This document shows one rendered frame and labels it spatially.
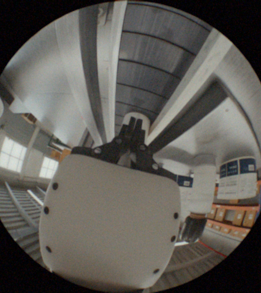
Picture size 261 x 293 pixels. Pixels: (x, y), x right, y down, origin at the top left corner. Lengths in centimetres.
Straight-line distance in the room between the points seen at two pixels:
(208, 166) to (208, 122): 17
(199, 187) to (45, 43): 53
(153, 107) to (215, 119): 11
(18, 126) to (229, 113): 583
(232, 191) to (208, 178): 14
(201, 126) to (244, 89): 14
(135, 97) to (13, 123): 558
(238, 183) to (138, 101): 40
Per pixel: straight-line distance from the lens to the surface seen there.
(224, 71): 20
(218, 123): 20
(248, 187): 42
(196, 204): 32
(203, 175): 32
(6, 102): 77
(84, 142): 36
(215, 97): 18
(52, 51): 26
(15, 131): 568
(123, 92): 15
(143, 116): 17
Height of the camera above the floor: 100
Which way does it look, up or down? 20 degrees down
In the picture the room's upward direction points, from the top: 165 degrees counter-clockwise
